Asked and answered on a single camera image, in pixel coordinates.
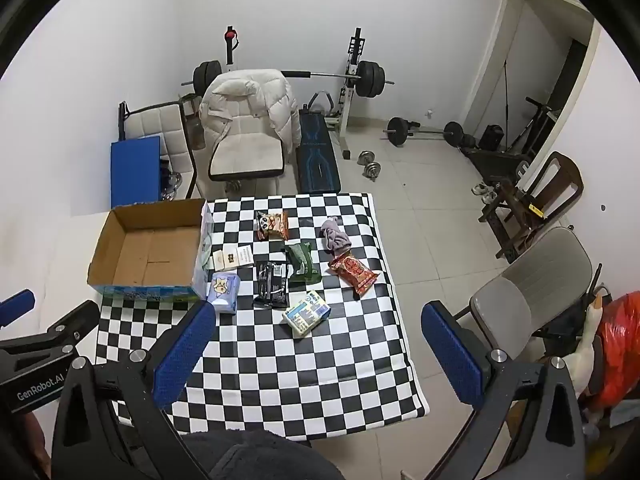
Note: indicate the small barbell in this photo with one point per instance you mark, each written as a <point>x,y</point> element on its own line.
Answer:
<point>400,131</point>

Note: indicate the green packet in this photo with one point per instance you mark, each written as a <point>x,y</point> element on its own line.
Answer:
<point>302,262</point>

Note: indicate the dark metal rack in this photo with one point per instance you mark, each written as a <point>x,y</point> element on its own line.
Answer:
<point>500,210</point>

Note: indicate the white padded chair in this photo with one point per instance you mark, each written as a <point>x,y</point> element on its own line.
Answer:
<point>245,157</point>

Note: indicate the white barbell rack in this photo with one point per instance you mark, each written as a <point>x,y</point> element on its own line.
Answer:
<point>352,60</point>

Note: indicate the white goose plush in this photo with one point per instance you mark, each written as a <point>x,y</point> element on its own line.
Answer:
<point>590,345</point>

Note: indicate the white quilted chair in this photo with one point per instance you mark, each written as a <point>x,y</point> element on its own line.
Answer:
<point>160,127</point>

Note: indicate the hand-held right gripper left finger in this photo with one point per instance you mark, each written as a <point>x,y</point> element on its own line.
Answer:
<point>185,347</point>

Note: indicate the red plastic bag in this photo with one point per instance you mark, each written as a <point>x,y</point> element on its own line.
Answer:
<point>620,350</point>

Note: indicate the exercise machine frame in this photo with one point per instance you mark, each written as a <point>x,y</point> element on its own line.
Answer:
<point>535,125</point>

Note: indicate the chrome dumbbell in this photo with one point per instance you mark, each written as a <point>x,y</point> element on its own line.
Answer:
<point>372,170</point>
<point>365,156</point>

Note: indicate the orange panda snack packet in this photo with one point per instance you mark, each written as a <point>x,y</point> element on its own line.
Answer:
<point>272,225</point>

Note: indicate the grey folding chair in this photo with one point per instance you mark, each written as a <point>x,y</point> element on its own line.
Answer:
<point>530,280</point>

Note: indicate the white puffer jacket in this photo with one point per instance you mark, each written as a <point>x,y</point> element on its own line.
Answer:
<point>250,105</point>

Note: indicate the barbell with black plates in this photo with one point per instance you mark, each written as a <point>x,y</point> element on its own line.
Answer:
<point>372,77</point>

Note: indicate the light blue tissue pack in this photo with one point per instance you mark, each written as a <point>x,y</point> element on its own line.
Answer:
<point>223,290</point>

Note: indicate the white shoe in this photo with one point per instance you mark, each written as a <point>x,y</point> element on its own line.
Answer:
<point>477,188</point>
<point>491,194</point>

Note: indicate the white flip-lid box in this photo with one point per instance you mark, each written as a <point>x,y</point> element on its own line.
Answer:
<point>234,257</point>

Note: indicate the cardboard box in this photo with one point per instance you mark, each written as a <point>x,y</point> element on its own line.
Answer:
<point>150,255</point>

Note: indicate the black white checkered table cover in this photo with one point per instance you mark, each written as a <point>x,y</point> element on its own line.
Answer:
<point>325,360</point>

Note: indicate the yellow tissue pack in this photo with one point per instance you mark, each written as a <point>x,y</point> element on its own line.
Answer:
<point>306,312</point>

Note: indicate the black speaker box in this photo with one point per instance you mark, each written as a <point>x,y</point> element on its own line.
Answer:
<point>492,137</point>

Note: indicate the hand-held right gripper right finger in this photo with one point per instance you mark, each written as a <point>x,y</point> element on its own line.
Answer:
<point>450,355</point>

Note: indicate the blue pad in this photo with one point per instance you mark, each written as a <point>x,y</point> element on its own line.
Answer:
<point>135,172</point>

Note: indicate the brown wooden chair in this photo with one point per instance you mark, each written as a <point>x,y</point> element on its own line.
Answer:
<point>570,180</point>

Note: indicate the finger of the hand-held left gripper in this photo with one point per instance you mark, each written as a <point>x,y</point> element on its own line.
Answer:
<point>75,322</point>
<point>15,306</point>

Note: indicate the black packet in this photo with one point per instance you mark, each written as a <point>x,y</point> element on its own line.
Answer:
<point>271,282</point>

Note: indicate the purple cloth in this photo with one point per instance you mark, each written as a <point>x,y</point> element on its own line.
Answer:
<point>334,237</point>

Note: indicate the chrome weight plates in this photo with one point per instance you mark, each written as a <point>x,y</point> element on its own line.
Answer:
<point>168,180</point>

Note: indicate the black blue weight bench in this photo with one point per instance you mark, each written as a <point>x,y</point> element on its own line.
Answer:
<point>315,155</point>

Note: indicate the red snack packet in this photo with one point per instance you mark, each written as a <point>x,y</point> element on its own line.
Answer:
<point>355,270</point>

